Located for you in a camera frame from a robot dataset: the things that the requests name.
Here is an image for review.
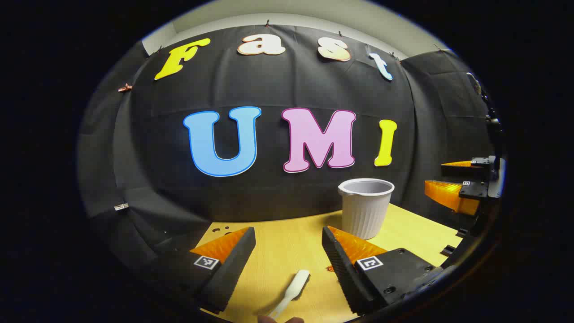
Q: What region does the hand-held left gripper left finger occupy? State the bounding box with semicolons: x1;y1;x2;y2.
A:
148;227;257;314

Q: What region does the white ribbed garbage bin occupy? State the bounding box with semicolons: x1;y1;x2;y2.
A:
338;178;395;240

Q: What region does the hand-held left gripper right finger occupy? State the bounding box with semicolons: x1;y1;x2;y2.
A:
321;226;447;315

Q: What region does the small white broom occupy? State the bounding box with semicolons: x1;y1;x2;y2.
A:
269;269;311;320

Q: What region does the yellow wooden desktop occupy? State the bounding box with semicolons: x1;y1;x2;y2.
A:
197;203;463;323

